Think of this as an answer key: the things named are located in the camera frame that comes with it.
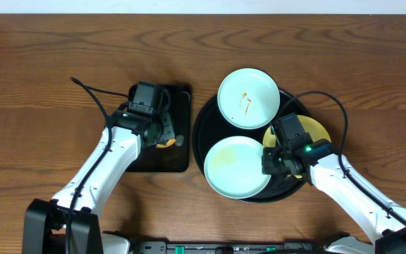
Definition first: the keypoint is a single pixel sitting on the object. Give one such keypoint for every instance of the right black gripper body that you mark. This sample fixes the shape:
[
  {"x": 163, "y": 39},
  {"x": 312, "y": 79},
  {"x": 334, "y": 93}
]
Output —
[{"x": 275, "y": 162}]

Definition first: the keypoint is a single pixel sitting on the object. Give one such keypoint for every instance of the orange green scrub sponge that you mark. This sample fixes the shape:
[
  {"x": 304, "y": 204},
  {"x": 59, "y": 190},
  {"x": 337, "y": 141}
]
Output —
[{"x": 166, "y": 144}]

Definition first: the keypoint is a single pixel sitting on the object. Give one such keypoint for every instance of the light blue plate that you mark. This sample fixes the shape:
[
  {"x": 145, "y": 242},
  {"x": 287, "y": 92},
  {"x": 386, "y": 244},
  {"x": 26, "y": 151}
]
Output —
[
  {"x": 248, "y": 98},
  {"x": 233, "y": 167}
]

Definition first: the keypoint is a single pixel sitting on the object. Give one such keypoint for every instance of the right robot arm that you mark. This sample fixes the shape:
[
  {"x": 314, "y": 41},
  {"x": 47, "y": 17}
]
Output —
[{"x": 321, "y": 164}]

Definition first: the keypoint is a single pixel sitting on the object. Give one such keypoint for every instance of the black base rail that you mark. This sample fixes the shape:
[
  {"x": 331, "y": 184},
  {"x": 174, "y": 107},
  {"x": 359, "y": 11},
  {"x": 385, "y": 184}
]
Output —
[{"x": 156, "y": 246}]

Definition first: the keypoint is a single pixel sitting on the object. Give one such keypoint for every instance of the round black tray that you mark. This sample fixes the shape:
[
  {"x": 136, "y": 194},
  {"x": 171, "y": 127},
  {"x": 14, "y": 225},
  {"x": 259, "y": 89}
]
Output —
[{"x": 211, "y": 127}]

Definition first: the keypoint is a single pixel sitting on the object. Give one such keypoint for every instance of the black rectangular tray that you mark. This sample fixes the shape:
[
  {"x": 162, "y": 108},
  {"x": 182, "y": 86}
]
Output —
[{"x": 175, "y": 158}]

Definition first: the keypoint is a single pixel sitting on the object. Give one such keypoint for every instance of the yellow plate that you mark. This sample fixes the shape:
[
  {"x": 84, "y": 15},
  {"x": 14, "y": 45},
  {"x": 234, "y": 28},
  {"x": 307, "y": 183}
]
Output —
[{"x": 314, "y": 128}]

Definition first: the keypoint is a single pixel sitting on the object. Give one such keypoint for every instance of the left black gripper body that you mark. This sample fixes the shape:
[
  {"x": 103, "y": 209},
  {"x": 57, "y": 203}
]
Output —
[{"x": 162, "y": 130}]

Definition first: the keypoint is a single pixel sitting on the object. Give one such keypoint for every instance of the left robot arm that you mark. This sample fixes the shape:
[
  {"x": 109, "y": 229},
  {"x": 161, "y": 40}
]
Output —
[{"x": 69, "y": 222}]

